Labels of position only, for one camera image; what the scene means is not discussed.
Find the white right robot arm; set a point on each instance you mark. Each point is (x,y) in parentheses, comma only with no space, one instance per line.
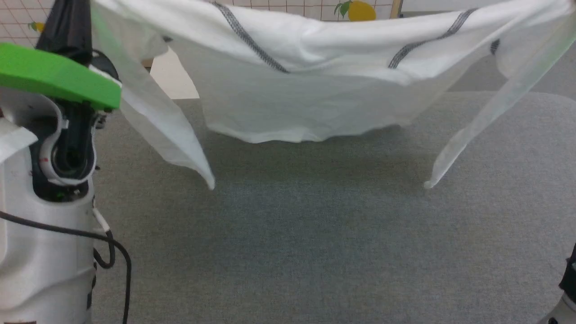
(570,274)

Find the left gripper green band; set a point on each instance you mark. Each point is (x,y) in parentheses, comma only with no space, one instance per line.
(54,74)

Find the white garment with black stitching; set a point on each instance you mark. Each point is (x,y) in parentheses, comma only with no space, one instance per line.
(315,90)

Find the grey fabric sofa cushion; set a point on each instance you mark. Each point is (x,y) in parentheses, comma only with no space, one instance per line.
(315,247)

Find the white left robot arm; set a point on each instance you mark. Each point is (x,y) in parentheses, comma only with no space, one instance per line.
(45,270)

